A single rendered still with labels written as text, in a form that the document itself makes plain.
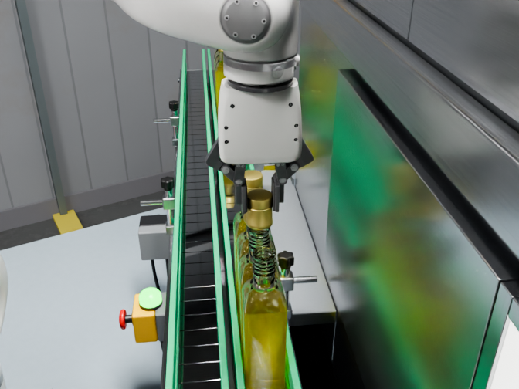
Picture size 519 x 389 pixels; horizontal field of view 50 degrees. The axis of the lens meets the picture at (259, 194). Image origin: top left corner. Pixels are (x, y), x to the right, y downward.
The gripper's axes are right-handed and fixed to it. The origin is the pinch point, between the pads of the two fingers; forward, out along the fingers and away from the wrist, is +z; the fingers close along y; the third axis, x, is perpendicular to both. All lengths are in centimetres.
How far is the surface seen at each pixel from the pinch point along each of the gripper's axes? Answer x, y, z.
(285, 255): -11.6, -5.4, 18.3
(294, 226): -40, -12, 31
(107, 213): -226, 69, 136
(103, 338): -41, 34, 61
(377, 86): 3.5, -12.9, -15.4
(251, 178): -10.4, 0.3, 3.1
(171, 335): 0.4, 12.9, 22.9
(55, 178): -222, 94, 110
